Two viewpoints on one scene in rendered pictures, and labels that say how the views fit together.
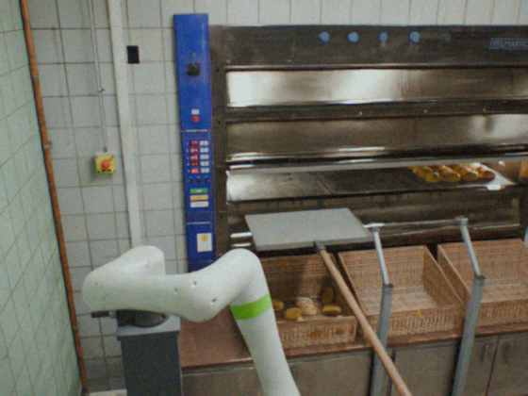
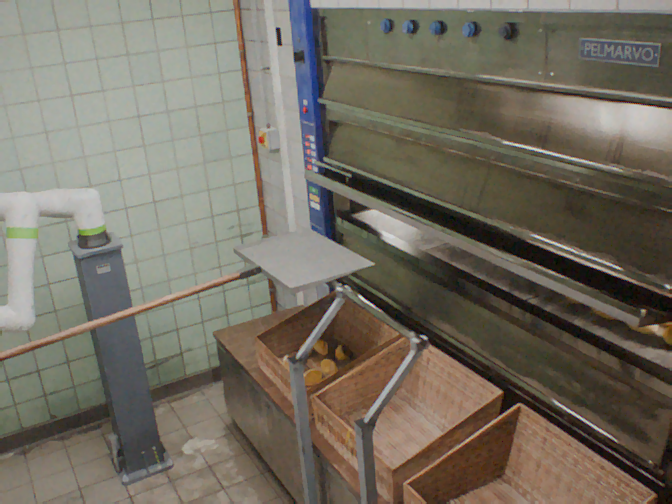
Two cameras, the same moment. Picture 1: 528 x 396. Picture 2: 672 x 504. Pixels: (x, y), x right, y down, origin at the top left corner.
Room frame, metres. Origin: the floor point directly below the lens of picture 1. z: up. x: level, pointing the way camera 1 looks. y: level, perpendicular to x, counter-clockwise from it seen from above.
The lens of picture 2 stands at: (1.55, -2.88, 2.26)
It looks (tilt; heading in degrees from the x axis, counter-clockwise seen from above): 21 degrees down; 74
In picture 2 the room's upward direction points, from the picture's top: 5 degrees counter-clockwise
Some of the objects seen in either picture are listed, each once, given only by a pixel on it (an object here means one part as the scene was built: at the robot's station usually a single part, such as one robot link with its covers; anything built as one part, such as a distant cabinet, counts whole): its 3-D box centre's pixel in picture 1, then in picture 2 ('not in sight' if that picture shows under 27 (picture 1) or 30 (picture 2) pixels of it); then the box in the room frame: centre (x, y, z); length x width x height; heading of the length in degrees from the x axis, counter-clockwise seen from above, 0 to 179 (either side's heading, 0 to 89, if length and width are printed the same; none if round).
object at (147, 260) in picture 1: (142, 276); (85, 210); (1.45, 0.39, 1.36); 0.16 x 0.13 x 0.19; 145
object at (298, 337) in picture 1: (293, 298); (327, 348); (2.33, -0.18, 0.72); 0.56 x 0.49 x 0.28; 98
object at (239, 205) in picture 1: (382, 196); (463, 280); (2.72, -0.70, 1.16); 1.80 x 0.06 x 0.04; 100
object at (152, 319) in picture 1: (131, 309); (90, 233); (1.45, 0.44, 1.23); 0.26 x 0.15 x 0.06; 100
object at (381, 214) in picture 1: (381, 221); (459, 316); (2.69, -0.71, 1.02); 1.79 x 0.11 x 0.19; 100
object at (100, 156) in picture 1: (107, 161); (269, 138); (2.40, 0.77, 1.46); 0.10 x 0.07 x 0.10; 100
